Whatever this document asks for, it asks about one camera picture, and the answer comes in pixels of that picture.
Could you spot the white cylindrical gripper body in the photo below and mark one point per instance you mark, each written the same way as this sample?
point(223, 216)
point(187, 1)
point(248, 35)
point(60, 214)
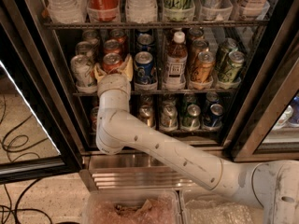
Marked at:
point(113, 82)

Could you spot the green can bottom shelf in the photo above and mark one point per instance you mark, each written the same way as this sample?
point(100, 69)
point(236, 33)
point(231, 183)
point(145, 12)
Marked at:
point(191, 117)

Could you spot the blue pepsi can front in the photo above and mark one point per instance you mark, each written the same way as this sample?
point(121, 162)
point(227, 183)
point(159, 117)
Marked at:
point(144, 65)

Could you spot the white-orange can bottom shelf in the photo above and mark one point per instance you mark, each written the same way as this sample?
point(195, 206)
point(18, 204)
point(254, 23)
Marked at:
point(169, 116)

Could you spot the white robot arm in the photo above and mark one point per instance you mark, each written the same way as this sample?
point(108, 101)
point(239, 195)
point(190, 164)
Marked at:
point(271, 185)

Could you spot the white can front middle shelf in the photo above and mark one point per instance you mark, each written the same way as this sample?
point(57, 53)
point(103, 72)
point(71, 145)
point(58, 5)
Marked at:
point(82, 69)

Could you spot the clear water bottle top left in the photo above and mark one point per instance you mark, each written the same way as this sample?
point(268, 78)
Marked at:
point(67, 11)

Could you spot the clear water bottle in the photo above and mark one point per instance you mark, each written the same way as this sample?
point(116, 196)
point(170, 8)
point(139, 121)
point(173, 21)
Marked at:
point(67, 11)
point(141, 11)

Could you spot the green can front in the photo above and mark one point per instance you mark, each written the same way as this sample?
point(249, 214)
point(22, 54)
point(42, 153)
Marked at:
point(231, 66)

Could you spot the orange can front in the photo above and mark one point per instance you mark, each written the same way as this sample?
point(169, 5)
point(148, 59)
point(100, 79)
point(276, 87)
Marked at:
point(202, 66)

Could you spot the clear bin with brown wrap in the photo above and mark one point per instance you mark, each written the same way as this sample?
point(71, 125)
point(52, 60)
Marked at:
point(132, 206)

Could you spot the blue can bottom shelf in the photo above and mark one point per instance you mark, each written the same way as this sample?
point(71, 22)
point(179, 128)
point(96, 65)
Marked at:
point(213, 116)

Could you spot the red coke can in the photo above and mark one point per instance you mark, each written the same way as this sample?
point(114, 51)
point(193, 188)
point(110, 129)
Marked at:
point(119, 35)
point(112, 46)
point(111, 63)

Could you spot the white can shelf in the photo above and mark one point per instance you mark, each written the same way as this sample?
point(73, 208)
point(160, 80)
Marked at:
point(82, 69)
point(91, 36)
point(84, 48)

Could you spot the orange can rear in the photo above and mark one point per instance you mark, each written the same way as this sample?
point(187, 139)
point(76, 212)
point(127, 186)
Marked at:
point(194, 33)

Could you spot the clear water bottle top middle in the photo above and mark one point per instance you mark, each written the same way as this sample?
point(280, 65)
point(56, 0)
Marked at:
point(141, 11)

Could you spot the yellow-white gripper finger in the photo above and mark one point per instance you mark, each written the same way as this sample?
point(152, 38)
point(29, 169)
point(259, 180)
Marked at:
point(99, 74)
point(127, 69)

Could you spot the open fridge glass door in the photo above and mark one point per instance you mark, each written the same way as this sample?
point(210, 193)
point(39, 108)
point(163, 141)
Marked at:
point(35, 141)

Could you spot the brown tea bottle white cap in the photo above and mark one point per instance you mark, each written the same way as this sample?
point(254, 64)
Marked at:
point(176, 59)

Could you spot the blue pepsi can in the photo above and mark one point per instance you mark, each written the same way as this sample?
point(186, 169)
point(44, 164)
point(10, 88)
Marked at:
point(144, 65)
point(145, 42)

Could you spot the white can rear middle shelf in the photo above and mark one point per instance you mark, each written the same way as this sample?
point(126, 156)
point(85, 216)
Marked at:
point(91, 36)

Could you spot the clear bin with bubble wrap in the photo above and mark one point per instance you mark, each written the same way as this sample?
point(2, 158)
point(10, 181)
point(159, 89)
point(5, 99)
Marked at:
point(199, 206)

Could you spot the brown can bottom shelf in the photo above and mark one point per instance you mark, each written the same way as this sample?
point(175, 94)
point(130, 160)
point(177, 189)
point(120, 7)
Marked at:
point(146, 115)

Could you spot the green can rear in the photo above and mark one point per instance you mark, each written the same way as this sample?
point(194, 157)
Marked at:
point(224, 49)

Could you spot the red can bottom shelf front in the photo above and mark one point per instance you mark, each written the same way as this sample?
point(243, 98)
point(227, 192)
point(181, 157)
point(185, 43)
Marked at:
point(93, 116)

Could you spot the orange can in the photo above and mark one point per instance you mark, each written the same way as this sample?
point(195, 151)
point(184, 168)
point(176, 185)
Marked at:
point(202, 66)
point(197, 46)
point(194, 33)

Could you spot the blue pepsi can rear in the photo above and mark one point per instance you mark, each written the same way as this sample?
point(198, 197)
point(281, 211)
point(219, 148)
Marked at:
point(145, 42)

